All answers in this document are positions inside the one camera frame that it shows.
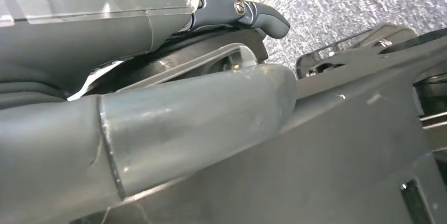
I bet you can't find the black robot leg shell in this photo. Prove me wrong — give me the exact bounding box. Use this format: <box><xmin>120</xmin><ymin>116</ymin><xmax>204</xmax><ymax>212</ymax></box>
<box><xmin>68</xmin><ymin>26</ymin><xmax>447</xmax><ymax>224</ymax></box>

